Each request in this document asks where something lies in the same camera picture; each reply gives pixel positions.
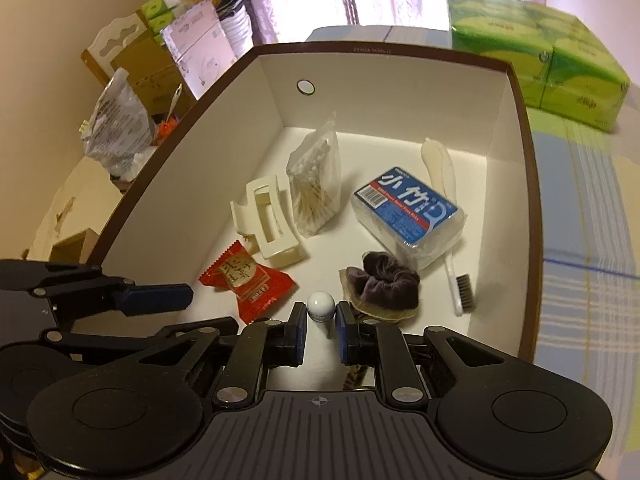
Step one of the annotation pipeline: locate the white small pill bottle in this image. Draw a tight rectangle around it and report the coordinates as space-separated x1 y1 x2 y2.
306 290 336 338

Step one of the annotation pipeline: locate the red candy packet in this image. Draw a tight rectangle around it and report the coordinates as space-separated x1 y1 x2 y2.
198 240 296 324

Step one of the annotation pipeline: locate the brown velvet scrunchie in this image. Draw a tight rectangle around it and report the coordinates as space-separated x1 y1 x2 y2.
338 252 421 323

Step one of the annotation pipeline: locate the white claw hair clip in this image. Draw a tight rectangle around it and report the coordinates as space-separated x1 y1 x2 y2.
230 174 306 269

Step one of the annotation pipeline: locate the blue floss pick box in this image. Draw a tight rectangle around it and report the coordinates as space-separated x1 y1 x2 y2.
350 166 443 271

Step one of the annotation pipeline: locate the cotton swab bag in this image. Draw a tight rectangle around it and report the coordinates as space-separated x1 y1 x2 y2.
285 114 342 237

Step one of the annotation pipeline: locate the white toothbrush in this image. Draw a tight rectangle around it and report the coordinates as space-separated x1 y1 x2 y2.
421 138 475 316

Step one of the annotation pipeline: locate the tiger-pattern hair clip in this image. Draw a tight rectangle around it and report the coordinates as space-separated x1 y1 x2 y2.
343 364 370 391

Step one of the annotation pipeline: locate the brown cardboard carton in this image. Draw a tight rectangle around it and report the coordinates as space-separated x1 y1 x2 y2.
49 229 99 264

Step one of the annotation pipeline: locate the brown white storage box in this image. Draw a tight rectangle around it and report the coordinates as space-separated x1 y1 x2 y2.
89 41 542 360

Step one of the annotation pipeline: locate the clear plastic bag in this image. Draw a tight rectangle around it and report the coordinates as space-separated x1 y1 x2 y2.
80 68 155 182

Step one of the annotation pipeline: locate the white cardboard box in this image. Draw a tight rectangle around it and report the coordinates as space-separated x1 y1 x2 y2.
80 0 241 111

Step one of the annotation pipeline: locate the checked tablecloth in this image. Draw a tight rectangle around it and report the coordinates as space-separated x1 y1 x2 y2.
304 24 640 461

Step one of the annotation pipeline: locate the green tissue multipack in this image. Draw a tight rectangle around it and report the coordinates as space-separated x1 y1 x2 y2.
447 0 630 132

